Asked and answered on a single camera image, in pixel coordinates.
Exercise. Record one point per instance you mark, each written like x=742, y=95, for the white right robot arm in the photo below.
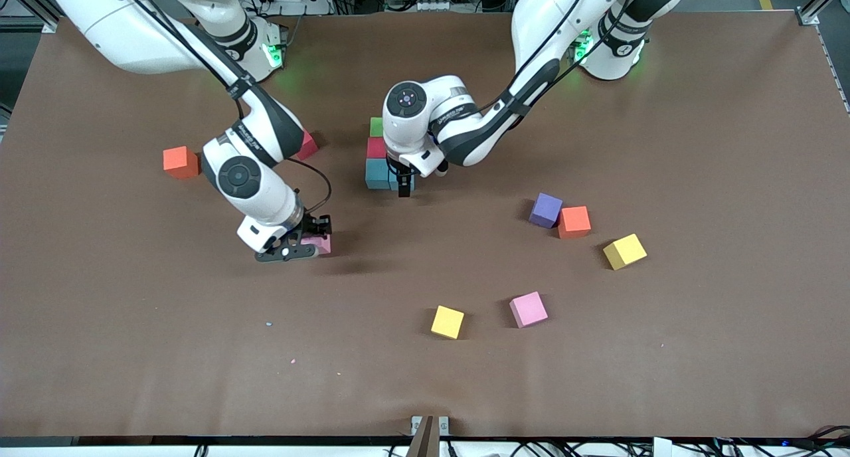
x=239, y=175

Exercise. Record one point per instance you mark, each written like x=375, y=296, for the red foam block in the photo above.
x=310, y=148
x=375, y=149

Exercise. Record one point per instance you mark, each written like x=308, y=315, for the pink foam block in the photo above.
x=528, y=310

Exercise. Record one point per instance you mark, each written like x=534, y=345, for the green foam block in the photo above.
x=376, y=127

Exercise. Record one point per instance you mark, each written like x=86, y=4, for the brown paper table cover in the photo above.
x=133, y=377

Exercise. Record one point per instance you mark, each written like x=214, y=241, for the metal table edge bracket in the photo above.
x=428, y=437

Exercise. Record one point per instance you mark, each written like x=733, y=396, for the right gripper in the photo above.
x=315, y=226

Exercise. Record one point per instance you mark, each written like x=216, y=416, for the purple foam block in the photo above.
x=544, y=210

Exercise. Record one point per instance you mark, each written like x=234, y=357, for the yellow foam block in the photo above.
x=447, y=323
x=624, y=252

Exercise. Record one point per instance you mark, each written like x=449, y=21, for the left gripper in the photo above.
x=402, y=180

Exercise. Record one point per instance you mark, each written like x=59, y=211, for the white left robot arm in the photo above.
x=564, y=12

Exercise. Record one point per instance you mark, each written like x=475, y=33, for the orange foam block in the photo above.
x=574, y=222
x=179, y=163

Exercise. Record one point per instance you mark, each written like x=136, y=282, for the white plastic box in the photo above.
x=662, y=448

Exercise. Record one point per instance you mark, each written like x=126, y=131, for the pink foam block chipped corner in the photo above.
x=320, y=246

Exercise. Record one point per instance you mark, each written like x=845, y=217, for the blue foam block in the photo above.
x=394, y=183
x=377, y=175

